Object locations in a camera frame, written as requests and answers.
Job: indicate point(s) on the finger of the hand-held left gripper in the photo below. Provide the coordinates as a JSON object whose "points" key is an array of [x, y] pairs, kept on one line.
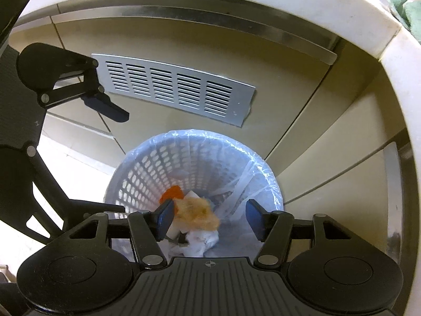
{"points": [[56, 210], [105, 107]]}

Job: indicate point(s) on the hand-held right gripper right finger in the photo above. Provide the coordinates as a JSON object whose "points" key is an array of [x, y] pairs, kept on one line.
{"points": [[255, 219]]}

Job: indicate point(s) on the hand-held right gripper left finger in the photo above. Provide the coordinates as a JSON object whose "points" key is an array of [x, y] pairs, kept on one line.
{"points": [[165, 219]]}

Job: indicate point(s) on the clear plastic bin liner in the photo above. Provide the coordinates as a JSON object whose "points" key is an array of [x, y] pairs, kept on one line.
{"points": [[263, 177]]}

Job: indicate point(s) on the white paper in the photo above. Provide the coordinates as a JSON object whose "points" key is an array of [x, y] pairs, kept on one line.
{"points": [[202, 242]]}

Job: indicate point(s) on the white lined waste basket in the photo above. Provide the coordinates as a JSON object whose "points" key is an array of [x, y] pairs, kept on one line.
{"points": [[148, 171]]}

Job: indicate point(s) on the green towel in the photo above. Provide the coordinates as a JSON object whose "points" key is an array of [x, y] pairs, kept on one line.
{"points": [[404, 10]]}

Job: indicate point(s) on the grey cabinet vent grille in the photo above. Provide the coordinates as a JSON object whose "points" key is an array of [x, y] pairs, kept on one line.
{"points": [[147, 82]]}

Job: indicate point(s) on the beige kitchen cabinet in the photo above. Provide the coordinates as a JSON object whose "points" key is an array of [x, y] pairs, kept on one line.
{"points": [[296, 112]]}

